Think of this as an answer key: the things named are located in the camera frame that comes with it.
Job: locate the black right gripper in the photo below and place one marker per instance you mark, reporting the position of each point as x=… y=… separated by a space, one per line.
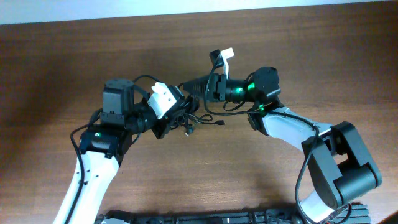
x=219 y=80

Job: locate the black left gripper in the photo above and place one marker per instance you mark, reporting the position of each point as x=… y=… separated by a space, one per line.
x=160 y=129

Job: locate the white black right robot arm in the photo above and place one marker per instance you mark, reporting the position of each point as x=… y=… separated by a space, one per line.
x=337 y=168

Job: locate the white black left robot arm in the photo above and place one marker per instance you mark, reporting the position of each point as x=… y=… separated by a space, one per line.
x=127 y=112

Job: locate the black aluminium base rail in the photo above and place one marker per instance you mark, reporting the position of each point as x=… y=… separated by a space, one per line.
x=359 y=215

